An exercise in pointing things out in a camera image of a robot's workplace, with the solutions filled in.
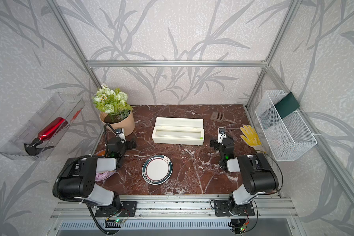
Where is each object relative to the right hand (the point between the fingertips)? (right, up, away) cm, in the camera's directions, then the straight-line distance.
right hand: (220, 134), depth 94 cm
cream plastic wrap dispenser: (-27, +2, +2) cm, 27 cm away
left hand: (-61, -2, 0) cm, 61 cm away
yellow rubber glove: (+23, -3, +8) cm, 25 cm away
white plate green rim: (-39, -20, -8) cm, 45 cm away
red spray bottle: (-85, -1, -35) cm, 92 cm away
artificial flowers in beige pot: (-64, +15, -10) cm, 67 cm away
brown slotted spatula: (+4, +11, +17) cm, 21 cm away
